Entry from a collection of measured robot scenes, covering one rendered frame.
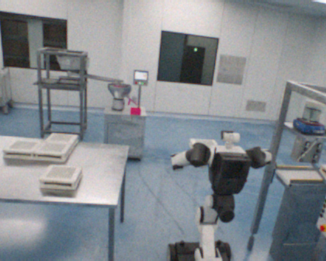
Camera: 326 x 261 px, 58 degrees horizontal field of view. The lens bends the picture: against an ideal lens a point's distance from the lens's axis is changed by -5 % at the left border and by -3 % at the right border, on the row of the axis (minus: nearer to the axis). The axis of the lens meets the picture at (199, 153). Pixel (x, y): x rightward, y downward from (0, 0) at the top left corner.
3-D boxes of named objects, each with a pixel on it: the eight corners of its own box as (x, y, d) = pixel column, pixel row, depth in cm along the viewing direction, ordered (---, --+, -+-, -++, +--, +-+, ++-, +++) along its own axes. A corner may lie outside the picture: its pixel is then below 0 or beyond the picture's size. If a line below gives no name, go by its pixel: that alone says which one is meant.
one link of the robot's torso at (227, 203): (234, 223, 215) (239, 202, 209) (217, 224, 212) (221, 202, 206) (223, 203, 241) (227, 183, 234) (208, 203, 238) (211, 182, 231)
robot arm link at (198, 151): (192, 167, 217) (206, 163, 207) (183, 161, 212) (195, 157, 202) (195, 153, 222) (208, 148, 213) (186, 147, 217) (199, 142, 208)
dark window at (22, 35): (3, 66, 628) (-2, 10, 587) (3, 66, 629) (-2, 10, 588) (67, 71, 662) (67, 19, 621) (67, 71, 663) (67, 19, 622)
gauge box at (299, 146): (296, 162, 245) (302, 139, 237) (289, 157, 254) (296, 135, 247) (318, 163, 250) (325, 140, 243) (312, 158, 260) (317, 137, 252)
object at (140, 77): (131, 109, 482) (133, 69, 459) (131, 107, 491) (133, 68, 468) (145, 109, 487) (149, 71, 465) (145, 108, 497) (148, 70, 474)
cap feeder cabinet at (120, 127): (102, 161, 465) (103, 113, 437) (105, 147, 516) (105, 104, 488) (143, 162, 481) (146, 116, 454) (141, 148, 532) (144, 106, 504)
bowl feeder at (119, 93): (105, 110, 452) (106, 86, 439) (107, 105, 484) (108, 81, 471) (138, 113, 465) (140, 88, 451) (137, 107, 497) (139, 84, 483)
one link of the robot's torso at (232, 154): (251, 200, 213) (262, 154, 201) (206, 200, 205) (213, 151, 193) (238, 181, 240) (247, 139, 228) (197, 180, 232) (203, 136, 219)
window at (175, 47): (156, 81, 714) (161, 29, 672) (156, 81, 715) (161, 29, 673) (212, 86, 750) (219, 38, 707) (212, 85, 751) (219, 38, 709)
